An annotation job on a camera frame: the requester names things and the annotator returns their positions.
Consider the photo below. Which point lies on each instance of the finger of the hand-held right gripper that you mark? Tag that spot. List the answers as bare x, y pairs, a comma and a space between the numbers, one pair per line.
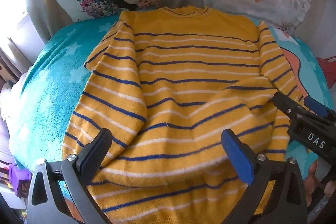
284, 104
316, 106

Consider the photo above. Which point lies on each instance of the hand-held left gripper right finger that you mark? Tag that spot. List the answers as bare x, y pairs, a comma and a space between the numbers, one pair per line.
236, 153

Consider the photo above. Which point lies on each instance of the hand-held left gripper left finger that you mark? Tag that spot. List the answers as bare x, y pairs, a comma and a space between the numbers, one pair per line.
101, 141

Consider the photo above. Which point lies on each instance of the yellow striped sweater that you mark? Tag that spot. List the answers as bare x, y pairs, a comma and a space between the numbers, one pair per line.
189, 87

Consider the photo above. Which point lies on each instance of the person's right hand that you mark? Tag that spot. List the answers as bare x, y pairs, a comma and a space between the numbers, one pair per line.
311, 179

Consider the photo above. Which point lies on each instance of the teal star-print blanket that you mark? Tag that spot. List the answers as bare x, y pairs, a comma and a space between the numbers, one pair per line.
52, 87

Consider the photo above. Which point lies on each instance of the purple toy object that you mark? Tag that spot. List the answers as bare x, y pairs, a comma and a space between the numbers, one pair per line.
19, 179

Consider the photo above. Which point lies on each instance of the beige curtain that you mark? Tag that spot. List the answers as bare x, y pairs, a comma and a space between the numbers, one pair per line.
23, 16

